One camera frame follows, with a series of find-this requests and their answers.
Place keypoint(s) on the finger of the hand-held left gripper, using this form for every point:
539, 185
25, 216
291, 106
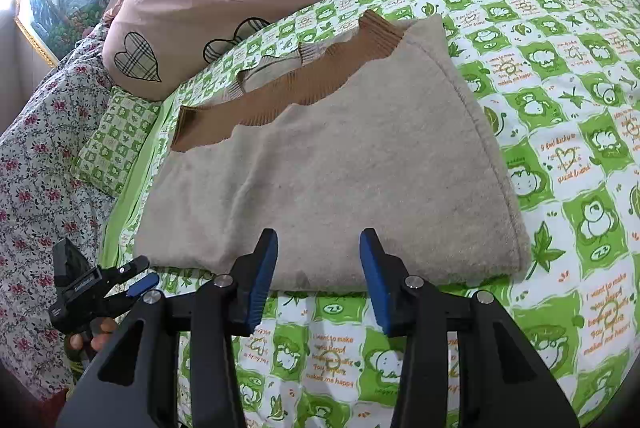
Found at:
131, 269
142, 283

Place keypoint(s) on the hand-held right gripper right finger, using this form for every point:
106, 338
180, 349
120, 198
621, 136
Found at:
374, 273

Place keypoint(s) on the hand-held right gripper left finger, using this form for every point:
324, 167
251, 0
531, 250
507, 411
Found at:
265, 265

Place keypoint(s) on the beige knitted sweater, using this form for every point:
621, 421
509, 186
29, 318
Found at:
330, 167

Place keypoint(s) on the person's left hand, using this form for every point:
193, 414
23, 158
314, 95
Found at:
92, 335

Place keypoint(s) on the floral blanket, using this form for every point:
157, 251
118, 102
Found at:
45, 208

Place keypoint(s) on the green patterned pillow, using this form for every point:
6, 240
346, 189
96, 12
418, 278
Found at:
112, 142

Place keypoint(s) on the green patterned bed sheet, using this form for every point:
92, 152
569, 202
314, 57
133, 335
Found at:
550, 157

